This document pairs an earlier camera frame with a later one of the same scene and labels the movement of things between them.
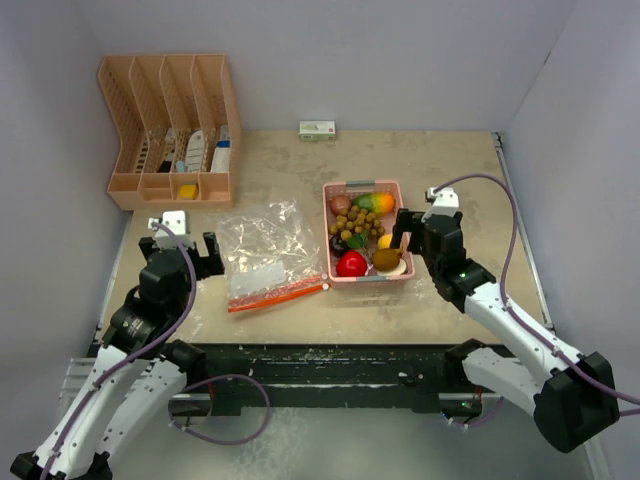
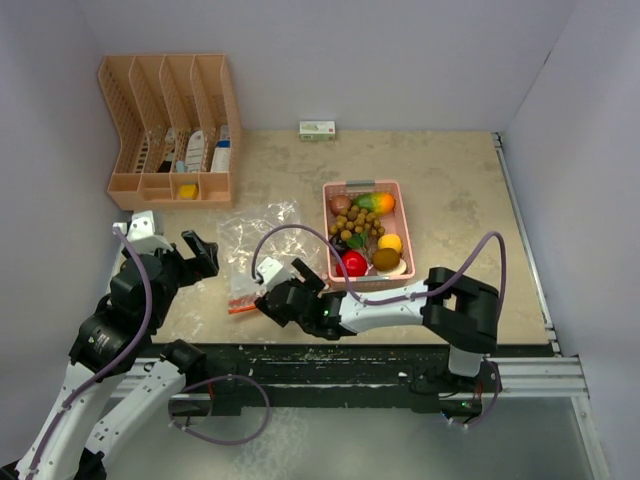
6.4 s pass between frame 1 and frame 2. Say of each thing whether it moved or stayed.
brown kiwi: stayed
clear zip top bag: stayed
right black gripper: moved
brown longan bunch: stayed
